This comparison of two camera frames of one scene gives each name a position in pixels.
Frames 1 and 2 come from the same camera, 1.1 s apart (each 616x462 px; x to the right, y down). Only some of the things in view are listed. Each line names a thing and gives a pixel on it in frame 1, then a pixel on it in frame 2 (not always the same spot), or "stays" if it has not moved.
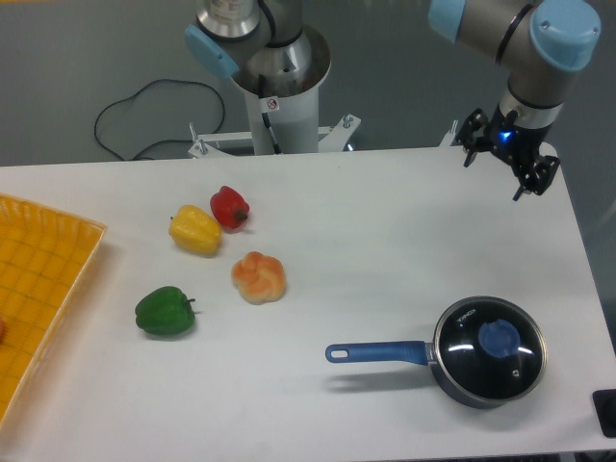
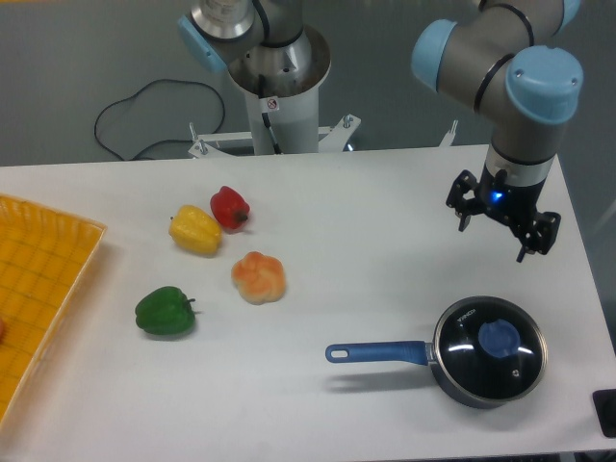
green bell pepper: x=166 y=311 stays
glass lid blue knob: x=489 y=348 stays
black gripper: x=516 y=143 to x=514 y=204
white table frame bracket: x=334 y=140 stays
